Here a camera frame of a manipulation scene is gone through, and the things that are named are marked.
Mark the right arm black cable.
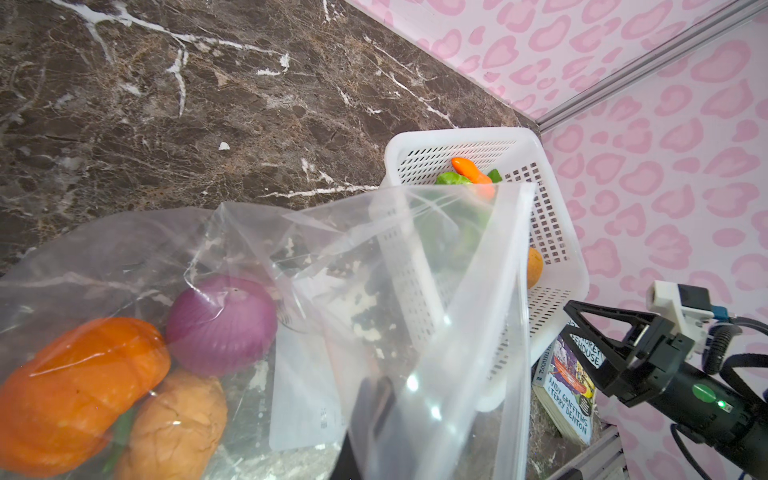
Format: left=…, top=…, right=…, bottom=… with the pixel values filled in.
left=668, top=317, right=768, bottom=480

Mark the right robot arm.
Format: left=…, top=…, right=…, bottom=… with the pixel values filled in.
left=561, top=301, right=767, bottom=479

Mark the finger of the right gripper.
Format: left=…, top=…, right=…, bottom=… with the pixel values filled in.
left=574, top=341, right=630, bottom=399
left=562, top=300, right=656, bottom=345

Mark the white plastic basket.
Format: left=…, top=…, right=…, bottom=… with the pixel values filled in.
left=373, top=127, right=588, bottom=412

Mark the yellow-orange squash toy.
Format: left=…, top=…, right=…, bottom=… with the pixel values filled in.
left=527, top=248, right=544, bottom=289

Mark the clear zip top bag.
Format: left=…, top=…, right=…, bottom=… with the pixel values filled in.
left=1, top=183, right=537, bottom=479

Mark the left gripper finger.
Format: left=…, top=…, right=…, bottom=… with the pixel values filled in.
left=329, top=376, right=414, bottom=479

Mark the orange carrot toy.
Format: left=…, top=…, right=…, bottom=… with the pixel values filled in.
left=451, top=157, right=496, bottom=200

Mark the green lettuce toy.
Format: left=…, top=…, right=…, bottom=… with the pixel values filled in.
left=411, top=172, right=497, bottom=271

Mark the purple onion toy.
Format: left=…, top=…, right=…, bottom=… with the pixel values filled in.
left=165, top=275, right=278, bottom=377

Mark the colourful paperback book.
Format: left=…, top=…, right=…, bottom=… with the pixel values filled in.
left=532, top=337, right=597, bottom=446

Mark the aluminium frame rail base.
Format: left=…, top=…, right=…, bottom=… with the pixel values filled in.
left=548, top=425, right=630, bottom=480

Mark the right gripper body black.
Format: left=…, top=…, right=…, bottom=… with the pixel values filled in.
left=605, top=314, right=693, bottom=407

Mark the brown potato toy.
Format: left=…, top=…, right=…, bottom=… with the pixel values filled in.
left=114, top=368, right=228, bottom=479

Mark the orange pumpkin toy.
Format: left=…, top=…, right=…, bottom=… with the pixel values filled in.
left=1, top=317, right=171, bottom=478

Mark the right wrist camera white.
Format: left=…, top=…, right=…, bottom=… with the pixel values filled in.
left=646, top=280, right=729, bottom=354

